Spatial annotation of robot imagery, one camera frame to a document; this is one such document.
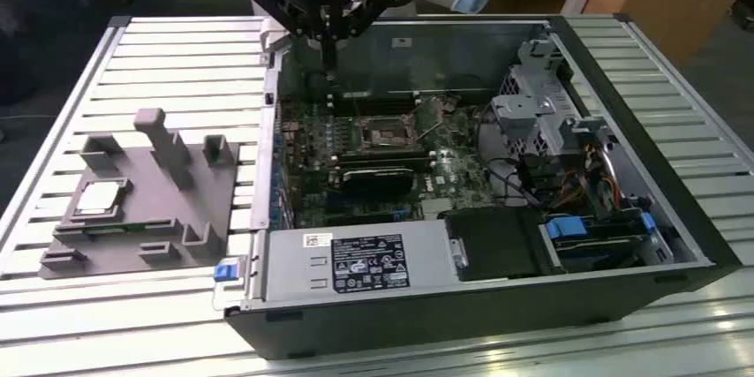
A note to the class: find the green RAM stick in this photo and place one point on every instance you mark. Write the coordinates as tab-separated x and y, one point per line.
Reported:
106	230

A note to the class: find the black PC case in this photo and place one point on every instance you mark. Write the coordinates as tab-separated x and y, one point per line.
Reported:
413	333

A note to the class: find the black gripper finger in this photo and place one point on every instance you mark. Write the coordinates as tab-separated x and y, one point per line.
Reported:
359	19
283	12

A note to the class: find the blue disk carrier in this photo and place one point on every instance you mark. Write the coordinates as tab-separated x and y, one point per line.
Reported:
566	230

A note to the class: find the blue plastic clip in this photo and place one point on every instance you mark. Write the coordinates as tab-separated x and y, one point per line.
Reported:
646	221

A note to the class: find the CPU socket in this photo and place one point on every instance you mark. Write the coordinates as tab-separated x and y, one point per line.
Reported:
386	134

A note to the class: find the silver CPU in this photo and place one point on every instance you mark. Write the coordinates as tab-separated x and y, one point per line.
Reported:
100	198

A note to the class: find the black plastic shroud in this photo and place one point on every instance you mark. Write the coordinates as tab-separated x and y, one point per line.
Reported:
495	242

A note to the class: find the silver chipset heatsink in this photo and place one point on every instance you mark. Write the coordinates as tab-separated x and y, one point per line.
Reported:
435	209

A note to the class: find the black RAM slot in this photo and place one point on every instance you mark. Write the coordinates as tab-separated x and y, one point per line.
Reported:
383	104
383	99
383	93
383	110

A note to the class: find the grey parts rack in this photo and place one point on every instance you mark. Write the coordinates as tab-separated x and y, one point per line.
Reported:
147	200

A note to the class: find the wooden cabinet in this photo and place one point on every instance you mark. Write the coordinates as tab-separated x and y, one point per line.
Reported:
689	2

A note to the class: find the blue case latch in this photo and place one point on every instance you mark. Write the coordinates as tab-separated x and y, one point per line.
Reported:
226	273

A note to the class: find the green motherboard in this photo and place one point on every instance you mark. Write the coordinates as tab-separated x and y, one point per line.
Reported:
465	174

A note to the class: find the silver power supply unit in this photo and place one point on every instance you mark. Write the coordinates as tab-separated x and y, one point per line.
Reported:
289	266

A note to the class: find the black graphics card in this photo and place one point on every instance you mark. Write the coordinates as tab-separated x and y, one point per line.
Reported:
377	183

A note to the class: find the silver metal drive cage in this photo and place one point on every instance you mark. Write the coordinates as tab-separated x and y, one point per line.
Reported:
521	108

